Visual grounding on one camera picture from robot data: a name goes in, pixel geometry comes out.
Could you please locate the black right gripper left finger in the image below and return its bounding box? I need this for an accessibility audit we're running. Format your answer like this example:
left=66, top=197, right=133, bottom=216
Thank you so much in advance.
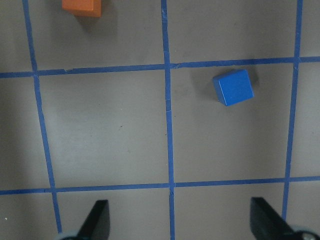
left=76, top=200, right=110, bottom=240

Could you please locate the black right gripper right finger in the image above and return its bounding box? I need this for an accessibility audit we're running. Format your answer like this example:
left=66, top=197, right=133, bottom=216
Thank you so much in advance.
left=249, top=197, right=294, bottom=240

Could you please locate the blue wooden block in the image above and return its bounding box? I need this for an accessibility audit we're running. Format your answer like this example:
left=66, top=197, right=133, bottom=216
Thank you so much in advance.
left=212, top=69, right=254, bottom=106

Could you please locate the orange wooden block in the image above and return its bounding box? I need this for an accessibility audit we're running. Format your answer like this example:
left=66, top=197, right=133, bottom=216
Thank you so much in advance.
left=61, top=0, right=102, bottom=18

